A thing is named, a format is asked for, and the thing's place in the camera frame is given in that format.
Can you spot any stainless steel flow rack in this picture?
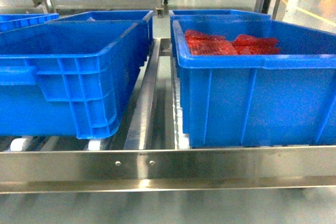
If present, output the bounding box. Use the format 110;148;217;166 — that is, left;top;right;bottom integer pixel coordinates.
1;39;335;194

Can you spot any red parts pile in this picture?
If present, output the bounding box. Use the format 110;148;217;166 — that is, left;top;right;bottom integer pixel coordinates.
184;29;280;56

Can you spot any blue bin shelf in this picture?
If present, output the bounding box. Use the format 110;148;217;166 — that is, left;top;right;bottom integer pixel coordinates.
1;21;151;140
1;14;59;32

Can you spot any blue bin rear middle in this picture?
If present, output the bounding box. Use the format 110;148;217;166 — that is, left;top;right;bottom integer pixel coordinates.
52;10;154;41

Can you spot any blue bin with red parts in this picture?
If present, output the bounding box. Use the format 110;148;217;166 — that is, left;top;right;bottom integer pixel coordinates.
172;18;335;147

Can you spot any blue bin behind red bin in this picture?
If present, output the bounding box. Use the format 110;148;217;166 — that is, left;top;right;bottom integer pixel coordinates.
169;9;271;58

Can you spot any blue bin middle bottom shelf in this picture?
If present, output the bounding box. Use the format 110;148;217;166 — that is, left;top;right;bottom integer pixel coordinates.
1;21;151;140

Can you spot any blue bin left bottom shelf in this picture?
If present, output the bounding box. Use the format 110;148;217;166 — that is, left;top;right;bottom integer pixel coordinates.
1;14;59;32

